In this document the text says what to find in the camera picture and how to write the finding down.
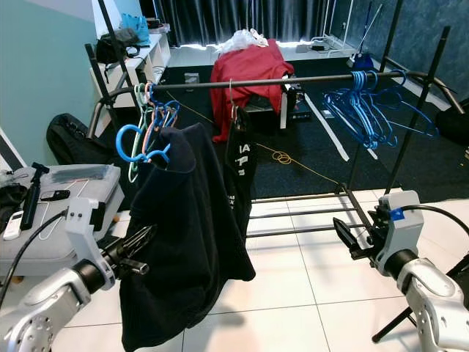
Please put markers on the white remote control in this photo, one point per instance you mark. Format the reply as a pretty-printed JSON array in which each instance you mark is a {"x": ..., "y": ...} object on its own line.
[{"x": 12, "y": 227}]

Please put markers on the white power strip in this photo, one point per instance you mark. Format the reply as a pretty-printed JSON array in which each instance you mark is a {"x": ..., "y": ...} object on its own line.
[{"x": 315, "y": 46}]

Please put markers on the grey hard case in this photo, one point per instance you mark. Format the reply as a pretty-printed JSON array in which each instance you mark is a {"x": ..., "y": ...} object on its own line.
[{"x": 37, "y": 253}]

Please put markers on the black duffel bag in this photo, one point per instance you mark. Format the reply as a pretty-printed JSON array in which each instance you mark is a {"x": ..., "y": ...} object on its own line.
[{"x": 456, "y": 121}]

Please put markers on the mint green thin hanger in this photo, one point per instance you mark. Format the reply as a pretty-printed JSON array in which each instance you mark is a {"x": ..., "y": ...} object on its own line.
[{"x": 130, "y": 165}]

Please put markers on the dark navy polo shirt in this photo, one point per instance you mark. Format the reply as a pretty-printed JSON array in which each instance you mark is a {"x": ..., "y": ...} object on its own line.
[{"x": 183, "y": 249}]

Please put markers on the black backpack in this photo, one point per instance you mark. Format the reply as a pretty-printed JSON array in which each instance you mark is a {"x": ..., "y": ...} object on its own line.
[{"x": 73, "y": 139}]

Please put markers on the black handheld tool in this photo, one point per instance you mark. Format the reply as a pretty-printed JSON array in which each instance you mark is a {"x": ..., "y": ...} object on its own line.
[{"x": 31, "y": 205}]

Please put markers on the black shoulder bag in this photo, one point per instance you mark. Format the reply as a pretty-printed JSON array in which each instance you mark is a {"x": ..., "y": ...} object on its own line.
[{"x": 117, "y": 45}]

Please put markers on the black metal clothes rack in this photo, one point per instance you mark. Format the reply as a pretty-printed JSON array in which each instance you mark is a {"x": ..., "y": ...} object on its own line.
[{"x": 300, "y": 81}]

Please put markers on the blue thin hanger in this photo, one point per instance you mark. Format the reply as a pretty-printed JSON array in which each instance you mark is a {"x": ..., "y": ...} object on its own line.
[{"x": 173, "y": 111}]

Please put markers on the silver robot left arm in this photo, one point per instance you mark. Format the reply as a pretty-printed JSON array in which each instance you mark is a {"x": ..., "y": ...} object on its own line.
[{"x": 55, "y": 312}]

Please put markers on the black printed T-shirt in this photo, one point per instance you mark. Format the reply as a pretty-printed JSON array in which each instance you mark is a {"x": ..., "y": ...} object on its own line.
[{"x": 242, "y": 161}]

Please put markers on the thick blue plastic hanger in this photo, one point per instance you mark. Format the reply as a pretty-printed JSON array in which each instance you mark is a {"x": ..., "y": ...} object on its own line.
[{"x": 119, "y": 139}]

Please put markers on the light blue plastic bag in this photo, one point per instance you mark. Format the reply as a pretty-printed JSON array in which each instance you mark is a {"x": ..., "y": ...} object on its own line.
[{"x": 135, "y": 28}]

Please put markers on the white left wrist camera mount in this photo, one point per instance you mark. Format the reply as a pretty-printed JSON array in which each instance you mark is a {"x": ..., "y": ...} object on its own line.
[{"x": 82, "y": 220}]

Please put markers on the black carpet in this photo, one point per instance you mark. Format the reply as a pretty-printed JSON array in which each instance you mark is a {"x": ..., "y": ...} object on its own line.
[{"x": 421, "y": 172}]

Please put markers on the white crumpled cloth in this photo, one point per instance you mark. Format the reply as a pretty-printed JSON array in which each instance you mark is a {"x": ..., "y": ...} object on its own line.
[{"x": 242, "y": 40}]

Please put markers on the red cloth cover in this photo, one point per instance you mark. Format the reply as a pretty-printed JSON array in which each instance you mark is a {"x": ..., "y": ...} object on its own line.
[{"x": 245, "y": 70}]

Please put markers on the blue broom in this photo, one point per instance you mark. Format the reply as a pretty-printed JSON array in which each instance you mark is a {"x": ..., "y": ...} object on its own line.
[{"x": 363, "y": 61}]

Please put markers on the silver metal hanger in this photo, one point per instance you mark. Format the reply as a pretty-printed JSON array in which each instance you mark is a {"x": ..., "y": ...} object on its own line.
[{"x": 231, "y": 92}]

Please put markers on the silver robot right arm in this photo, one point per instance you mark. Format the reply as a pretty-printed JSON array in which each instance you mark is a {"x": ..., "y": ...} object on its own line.
[{"x": 436, "y": 301}]

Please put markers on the white flat slat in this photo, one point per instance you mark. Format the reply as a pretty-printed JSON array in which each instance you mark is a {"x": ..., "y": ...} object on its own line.
[{"x": 330, "y": 132}]

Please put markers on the blue plastic hangers bunch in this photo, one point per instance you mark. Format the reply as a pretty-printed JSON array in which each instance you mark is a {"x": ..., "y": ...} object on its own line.
[{"x": 359, "y": 110}]

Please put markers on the salmon pink thin hanger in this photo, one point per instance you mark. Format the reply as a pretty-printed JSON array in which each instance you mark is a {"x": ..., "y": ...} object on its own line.
[{"x": 145, "y": 132}]

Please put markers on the black phone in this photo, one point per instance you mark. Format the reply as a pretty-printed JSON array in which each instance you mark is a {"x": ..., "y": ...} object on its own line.
[{"x": 55, "y": 195}]

